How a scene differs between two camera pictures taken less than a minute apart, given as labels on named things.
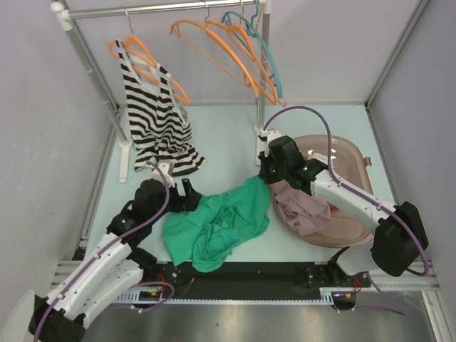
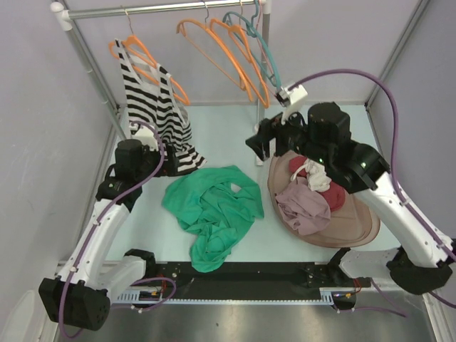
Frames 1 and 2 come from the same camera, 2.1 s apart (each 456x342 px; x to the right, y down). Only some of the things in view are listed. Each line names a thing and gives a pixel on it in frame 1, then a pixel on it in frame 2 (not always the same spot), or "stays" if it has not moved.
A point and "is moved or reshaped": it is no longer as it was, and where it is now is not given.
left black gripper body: x=177 y=202 → x=169 y=167
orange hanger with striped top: x=135 y=46 stays
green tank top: x=206 y=236 is moved or reshaped
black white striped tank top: x=159 y=121 stays
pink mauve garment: x=306 y=214 stays
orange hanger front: x=175 y=29 is moved or reshaped
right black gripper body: x=272 y=172 → x=290 y=136
